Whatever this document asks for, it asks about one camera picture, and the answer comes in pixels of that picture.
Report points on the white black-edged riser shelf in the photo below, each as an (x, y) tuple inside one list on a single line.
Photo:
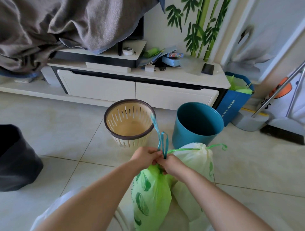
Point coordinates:
[(109, 53)]

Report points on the translucent plastic sheet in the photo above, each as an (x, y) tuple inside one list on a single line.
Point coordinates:
[(191, 66)]

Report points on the blue booklet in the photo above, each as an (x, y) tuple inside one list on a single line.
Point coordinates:
[(157, 58)]

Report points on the person's right forearm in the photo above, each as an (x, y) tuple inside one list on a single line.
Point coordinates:
[(219, 207)]

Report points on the dark grey fabric stool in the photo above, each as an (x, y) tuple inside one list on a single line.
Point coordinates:
[(19, 166)]

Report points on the white TV cabinet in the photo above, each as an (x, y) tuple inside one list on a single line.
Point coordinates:
[(171, 76)]

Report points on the white trash bag green print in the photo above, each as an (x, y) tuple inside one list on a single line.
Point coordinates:
[(197, 157)]

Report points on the green bamboo wall decal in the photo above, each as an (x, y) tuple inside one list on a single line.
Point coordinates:
[(202, 23)]

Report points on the person's left hand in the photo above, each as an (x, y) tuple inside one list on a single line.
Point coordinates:
[(143, 158)]

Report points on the colourful small box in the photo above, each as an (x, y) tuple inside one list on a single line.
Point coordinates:
[(175, 55)]

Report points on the white swan print door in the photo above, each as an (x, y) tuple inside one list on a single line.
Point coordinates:
[(269, 35)]

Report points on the black phone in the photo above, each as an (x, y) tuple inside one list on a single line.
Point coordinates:
[(207, 69)]

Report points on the green tissue paper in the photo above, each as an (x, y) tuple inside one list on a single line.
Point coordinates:
[(243, 91)]

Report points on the blue paper bag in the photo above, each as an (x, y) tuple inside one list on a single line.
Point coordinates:
[(231, 107)]

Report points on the green bag roll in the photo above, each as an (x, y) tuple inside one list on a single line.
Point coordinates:
[(151, 52)]

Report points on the light blue box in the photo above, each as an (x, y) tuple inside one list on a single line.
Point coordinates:
[(171, 62)]

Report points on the white charger adapter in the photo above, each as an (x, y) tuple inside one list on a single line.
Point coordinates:
[(150, 68)]

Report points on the person's right hand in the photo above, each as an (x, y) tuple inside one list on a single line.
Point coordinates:
[(174, 166)]

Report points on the small white device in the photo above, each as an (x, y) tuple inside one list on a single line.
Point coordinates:
[(22, 80)]

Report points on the grey blanket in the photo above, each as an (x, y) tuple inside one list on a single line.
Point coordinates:
[(47, 28)]

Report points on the person's left forearm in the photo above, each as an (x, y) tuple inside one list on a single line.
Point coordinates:
[(95, 202)]

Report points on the white cartoon laundry basket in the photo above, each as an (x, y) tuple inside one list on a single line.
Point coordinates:
[(278, 104)]

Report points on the white cabinet drawer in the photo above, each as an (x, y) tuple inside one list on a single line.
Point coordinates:
[(176, 95), (95, 86)]

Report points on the beige slotted waste basket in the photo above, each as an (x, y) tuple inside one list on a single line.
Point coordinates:
[(128, 126)]

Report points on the teal plastic waste bin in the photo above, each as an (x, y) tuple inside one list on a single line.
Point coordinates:
[(197, 119)]

